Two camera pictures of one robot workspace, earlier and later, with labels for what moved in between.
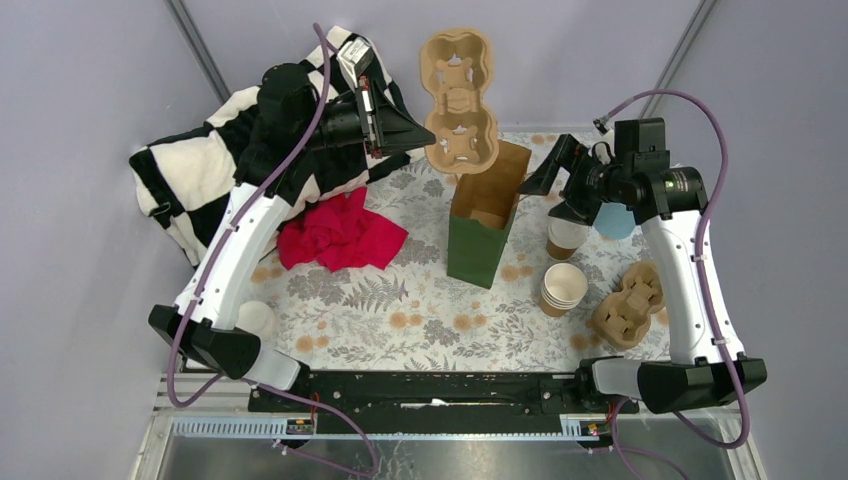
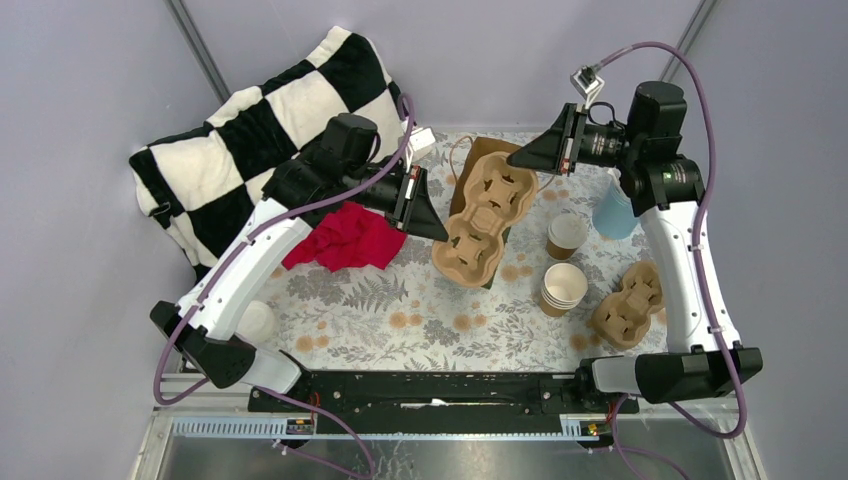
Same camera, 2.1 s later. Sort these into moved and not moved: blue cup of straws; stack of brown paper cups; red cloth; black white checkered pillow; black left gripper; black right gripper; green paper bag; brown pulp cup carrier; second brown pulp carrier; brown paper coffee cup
Moved: brown pulp cup carrier; black left gripper; black right gripper; green paper bag
Not moved: stack of brown paper cups; brown paper coffee cup; black white checkered pillow; red cloth; blue cup of straws; second brown pulp carrier
